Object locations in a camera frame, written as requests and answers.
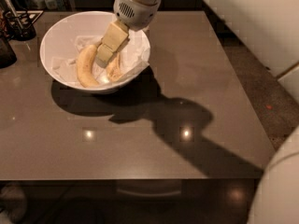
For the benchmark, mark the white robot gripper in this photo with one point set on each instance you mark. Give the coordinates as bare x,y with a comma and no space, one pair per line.
135,12

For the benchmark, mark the small spotted yellow banana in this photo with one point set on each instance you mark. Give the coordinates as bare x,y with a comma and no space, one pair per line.
114,69

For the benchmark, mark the white cylindrical stick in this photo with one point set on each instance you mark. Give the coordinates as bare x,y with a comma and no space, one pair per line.
14,13

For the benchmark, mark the dark glass jar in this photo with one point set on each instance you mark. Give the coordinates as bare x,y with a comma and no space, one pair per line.
7,55

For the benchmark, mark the black wire utensil holder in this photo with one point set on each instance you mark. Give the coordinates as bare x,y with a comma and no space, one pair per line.
28,32

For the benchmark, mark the large yellow banana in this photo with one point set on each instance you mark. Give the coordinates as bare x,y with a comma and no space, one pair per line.
84,64

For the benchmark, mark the white ceramic bowl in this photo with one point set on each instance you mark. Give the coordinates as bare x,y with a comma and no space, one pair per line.
58,40

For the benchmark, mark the white paper towel liner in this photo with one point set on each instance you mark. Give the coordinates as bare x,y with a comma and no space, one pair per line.
134,60

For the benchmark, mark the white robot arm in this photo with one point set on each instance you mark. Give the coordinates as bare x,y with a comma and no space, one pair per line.
270,30

